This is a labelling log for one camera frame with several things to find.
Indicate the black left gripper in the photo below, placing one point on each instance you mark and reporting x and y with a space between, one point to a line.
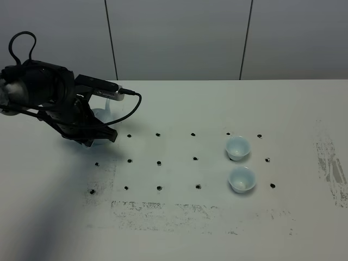
69 118

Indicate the pale blue porcelain teapot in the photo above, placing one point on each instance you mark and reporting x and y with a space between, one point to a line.
105 116

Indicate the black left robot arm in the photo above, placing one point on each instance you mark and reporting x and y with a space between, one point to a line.
52 94

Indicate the far pale blue teacup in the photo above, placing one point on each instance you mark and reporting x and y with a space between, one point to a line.
237 147

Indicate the pale blue teacup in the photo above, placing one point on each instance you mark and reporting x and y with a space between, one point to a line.
237 147
242 179

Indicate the near pale blue teacup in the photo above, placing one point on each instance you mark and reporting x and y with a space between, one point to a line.
242 179

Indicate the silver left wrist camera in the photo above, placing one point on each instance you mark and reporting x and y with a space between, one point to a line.
88 86

